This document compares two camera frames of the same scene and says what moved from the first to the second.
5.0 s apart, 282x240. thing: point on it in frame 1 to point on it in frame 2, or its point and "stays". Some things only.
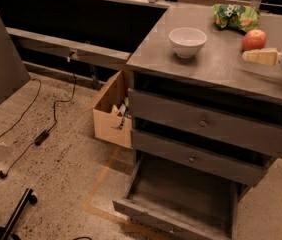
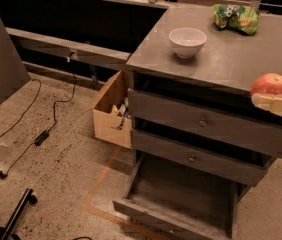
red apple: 254,39 to 270,83
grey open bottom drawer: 181,201 stays
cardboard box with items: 112,114 stays
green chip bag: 240,17 stays
